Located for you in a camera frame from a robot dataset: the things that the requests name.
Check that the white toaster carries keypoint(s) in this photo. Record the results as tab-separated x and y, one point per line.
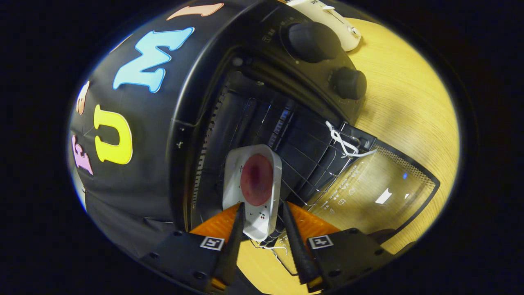
344	35

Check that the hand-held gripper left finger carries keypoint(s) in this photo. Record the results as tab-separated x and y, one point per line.
231	250

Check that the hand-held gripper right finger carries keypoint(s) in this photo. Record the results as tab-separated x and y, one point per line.
299	250

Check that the black toaster oven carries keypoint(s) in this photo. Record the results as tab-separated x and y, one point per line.
311	41

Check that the pink ham slice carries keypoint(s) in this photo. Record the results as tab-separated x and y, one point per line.
257	180

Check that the white square plate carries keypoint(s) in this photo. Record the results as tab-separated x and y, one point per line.
232	180

